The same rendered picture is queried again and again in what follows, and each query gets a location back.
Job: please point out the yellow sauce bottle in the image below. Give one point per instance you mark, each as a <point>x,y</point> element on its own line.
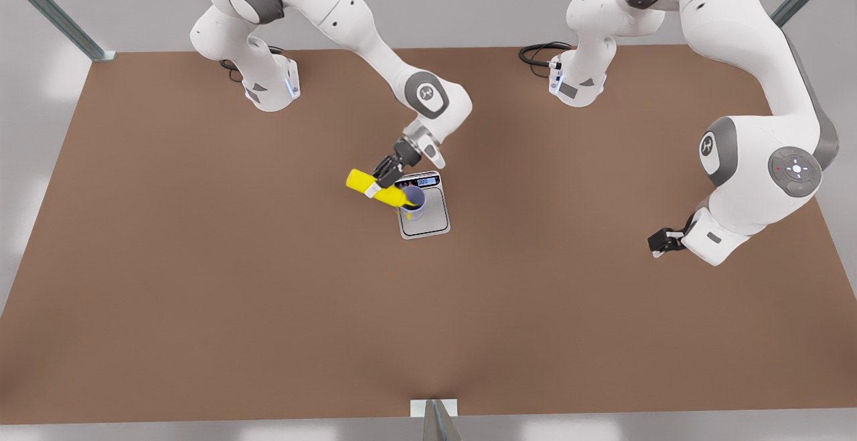
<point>375,189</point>

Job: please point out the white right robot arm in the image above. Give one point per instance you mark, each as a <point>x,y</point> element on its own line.
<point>348,19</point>

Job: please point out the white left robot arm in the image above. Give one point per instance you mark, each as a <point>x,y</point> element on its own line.
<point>750,93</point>

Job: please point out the silver digital kitchen scale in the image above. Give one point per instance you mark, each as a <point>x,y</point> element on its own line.
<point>428,213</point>

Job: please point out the blue translucent cup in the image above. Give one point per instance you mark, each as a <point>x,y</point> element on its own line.
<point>415,201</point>

